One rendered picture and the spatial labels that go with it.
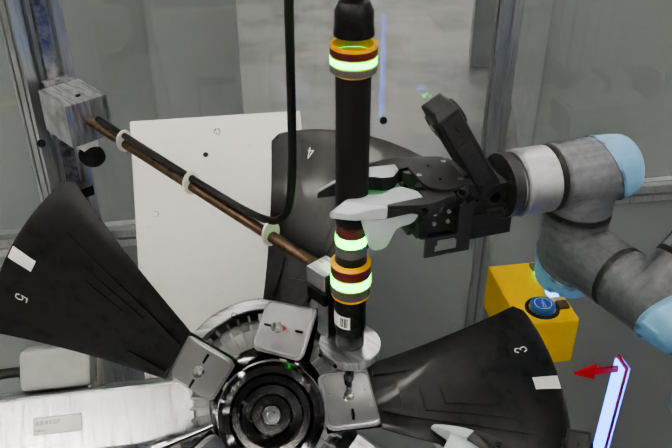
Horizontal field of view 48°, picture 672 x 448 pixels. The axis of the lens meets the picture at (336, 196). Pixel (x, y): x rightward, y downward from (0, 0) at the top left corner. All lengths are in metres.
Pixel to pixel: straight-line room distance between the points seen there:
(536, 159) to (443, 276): 0.97
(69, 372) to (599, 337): 1.39
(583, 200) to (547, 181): 0.06
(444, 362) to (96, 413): 0.45
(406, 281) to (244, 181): 0.69
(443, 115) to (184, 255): 0.54
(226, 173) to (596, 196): 0.56
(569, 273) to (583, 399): 1.33
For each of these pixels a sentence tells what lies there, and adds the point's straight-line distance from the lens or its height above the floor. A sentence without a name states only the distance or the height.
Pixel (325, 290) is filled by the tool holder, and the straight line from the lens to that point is 0.84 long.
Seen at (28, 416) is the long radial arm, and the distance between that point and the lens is 1.07.
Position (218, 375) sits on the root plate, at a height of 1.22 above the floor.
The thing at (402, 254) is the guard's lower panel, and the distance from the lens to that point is 1.71.
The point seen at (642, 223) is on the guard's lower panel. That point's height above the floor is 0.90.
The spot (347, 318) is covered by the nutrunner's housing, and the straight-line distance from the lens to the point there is 0.83.
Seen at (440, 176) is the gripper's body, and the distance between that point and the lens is 0.78.
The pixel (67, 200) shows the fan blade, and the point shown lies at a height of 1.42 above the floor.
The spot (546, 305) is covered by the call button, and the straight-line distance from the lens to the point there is 1.27.
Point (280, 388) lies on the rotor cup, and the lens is 0.86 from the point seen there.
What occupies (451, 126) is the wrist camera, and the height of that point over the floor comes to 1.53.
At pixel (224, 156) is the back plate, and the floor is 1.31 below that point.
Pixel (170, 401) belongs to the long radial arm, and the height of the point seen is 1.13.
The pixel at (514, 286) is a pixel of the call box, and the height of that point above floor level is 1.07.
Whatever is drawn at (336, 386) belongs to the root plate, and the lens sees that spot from 0.95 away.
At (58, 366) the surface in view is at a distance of 1.09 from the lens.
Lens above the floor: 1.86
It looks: 31 degrees down
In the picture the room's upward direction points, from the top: straight up
